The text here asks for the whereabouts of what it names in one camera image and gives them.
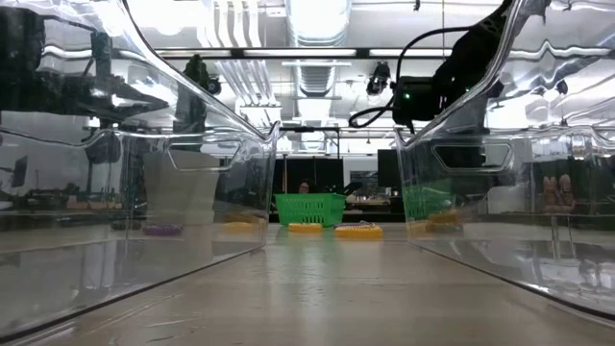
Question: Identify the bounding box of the clear plastic bin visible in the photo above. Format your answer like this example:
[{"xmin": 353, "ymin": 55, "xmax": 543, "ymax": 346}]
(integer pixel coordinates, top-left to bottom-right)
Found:
[
  {"xmin": 393, "ymin": 0, "xmax": 615, "ymax": 321},
  {"xmin": 0, "ymin": 0, "xmax": 281, "ymax": 340}
]

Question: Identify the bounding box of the silver ventilation duct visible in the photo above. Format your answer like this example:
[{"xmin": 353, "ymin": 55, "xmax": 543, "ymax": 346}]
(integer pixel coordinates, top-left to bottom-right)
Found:
[{"xmin": 285, "ymin": 0, "xmax": 353, "ymax": 97}]

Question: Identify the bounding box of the pink background object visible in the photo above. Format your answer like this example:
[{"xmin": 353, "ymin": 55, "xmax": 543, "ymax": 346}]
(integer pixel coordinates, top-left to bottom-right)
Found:
[
  {"xmin": 557, "ymin": 172, "xmax": 577, "ymax": 214},
  {"xmin": 542, "ymin": 175, "xmax": 559, "ymax": 214}
]

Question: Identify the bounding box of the cluttered background workbench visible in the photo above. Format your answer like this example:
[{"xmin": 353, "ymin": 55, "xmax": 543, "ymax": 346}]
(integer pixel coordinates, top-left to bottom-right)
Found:
[{"xmin": 0, "ymin": 189, "xmax": 143, "ymax": 215}]

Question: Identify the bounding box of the black overhead frame bar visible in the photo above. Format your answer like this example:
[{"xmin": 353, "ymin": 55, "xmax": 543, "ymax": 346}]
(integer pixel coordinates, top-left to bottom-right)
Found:
[{"xmin": 153, "ymin": 46, "xmax": 496, "ymax": 61}]

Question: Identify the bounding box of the black overhead camera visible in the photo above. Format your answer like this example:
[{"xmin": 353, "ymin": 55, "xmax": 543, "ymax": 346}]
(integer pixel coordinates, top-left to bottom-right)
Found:
[{"xmin": 365, "ymin": 61, "xmax": 393, "ymax": 96}]

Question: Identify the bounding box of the black background monitor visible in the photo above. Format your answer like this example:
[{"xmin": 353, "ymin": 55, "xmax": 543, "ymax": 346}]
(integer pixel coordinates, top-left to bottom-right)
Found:
[{"xmin": 377, "ymin": 148, "xmax": 403, "ymax": 191}]

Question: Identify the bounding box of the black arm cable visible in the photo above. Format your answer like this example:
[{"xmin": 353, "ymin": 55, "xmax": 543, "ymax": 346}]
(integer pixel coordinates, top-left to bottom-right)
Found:
[
  {"xmin": 348, "ymin": 98, "xmax": 398, "ymax": 130},
  {"xmin": 394, "ymin": 26, "xmax": 475, "ymax": 97}
]

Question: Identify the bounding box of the green plastic basket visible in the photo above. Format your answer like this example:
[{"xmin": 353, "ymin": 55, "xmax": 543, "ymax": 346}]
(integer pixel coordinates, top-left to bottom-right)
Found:
[{"xmin": 273, "ymin": 192, "xmax": 348, "ymax": 228}]

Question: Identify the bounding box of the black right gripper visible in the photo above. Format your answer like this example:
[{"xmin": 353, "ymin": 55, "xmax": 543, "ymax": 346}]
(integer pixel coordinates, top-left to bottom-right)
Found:
[{"xmin": 391, "ymin": 76, "xmax": 451, "ymax": 127}]

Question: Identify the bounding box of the black background table frame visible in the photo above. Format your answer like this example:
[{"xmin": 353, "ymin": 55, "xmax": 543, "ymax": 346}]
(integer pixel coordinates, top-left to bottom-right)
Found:
[{"xmin": 278, "ymin": 125, "xmax": 343, "ymax": 161}]

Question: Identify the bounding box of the yellow spring keychain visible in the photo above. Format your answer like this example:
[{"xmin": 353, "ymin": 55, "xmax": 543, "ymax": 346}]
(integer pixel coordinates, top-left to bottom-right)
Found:
[
  {"xmin": 333, "ymin": 224, "xmax": 385, "ymax": 240},
  {"xmin": 286, "ymin": 221, "xmax": 324, "ymax": 235}
]

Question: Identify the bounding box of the tilted dark monitor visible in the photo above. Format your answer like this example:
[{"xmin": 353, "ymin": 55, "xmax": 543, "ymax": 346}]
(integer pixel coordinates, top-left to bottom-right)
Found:
[{"xmin": 12, "ymin": 154, "xmax": 29, "ymax": 188}]

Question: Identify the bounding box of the black background panel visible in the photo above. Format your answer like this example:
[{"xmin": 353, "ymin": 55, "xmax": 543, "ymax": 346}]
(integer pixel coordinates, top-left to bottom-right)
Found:
[{"xmin": 271, "ymin": 158, "xmax": 345, "ymax": 195}]

